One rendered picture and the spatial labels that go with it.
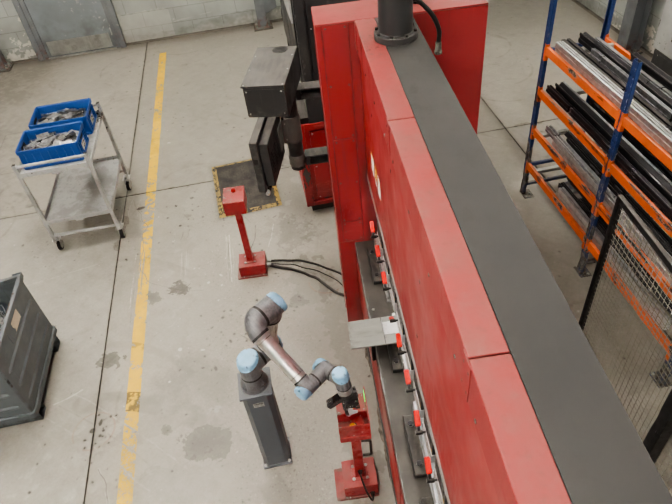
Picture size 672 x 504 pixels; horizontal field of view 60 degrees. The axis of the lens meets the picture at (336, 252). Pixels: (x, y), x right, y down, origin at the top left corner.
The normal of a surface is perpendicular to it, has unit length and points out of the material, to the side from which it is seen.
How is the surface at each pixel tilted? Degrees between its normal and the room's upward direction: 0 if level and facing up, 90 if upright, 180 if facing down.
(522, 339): 0
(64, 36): 90
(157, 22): 90
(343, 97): 90
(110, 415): 0
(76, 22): 90
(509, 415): 0
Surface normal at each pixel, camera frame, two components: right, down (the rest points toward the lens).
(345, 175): 0.11, 0.67
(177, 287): -0.09, -0.73
